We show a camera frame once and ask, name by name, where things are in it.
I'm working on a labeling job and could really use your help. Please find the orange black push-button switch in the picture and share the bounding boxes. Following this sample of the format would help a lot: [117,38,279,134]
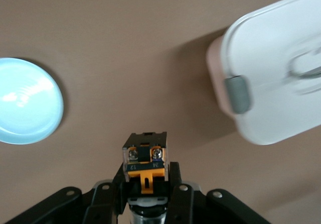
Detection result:
[121,131,169,224]

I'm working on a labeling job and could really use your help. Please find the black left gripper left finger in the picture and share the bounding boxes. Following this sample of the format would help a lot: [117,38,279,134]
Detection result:
[0,160,130,224]

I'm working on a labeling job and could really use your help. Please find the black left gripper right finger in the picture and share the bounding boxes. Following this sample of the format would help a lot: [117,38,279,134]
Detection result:
[165,161,273,224]

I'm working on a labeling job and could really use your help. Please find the brown table cover mat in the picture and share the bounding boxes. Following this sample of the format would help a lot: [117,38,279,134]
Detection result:
[0,0,321,224]

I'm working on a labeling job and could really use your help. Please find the white lidded box grey latches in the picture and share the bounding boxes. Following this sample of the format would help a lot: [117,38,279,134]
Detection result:
[206,0,321,146]

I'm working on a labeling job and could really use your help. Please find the light blue round plate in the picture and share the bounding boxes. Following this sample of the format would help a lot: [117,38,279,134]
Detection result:
[0,57,65,145]

